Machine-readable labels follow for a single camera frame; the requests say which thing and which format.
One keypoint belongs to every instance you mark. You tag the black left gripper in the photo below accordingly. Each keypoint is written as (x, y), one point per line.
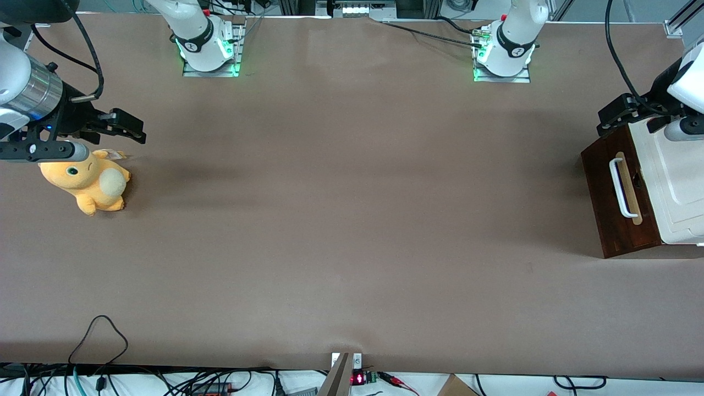
(655, 94)

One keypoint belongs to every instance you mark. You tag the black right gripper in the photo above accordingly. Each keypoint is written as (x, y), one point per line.
(70, 116)

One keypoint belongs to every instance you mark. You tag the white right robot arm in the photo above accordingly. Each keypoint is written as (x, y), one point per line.
(202, 34)

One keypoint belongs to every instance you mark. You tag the yellow plush toy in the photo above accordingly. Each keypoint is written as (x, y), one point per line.
(93, 184)

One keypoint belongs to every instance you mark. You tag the aluminium extrusion profile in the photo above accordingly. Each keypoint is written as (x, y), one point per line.
(679, 22)

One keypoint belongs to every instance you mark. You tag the white lit device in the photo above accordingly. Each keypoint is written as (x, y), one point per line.
(360, 8)

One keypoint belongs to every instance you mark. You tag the brown cardboard piece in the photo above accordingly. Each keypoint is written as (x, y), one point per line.
(455, 388)

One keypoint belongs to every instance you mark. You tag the brown wooden bar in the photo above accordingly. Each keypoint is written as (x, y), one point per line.
(336, 379)

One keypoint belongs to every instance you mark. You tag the red LED circuit board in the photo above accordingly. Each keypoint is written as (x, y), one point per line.
(360, 378)

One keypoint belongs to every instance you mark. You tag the red clip lead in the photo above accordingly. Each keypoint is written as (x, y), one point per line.
(399, 383)

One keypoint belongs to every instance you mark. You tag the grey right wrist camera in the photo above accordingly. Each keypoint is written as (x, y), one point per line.
(66, 151)

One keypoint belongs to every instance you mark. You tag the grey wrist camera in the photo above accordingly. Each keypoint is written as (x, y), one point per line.
(685, 129)
(66, 151)

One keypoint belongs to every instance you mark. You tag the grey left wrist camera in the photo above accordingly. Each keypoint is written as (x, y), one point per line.
(685, 129)

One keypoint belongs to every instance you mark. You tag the white metal bracket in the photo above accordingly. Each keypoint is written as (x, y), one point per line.
(357, 360)

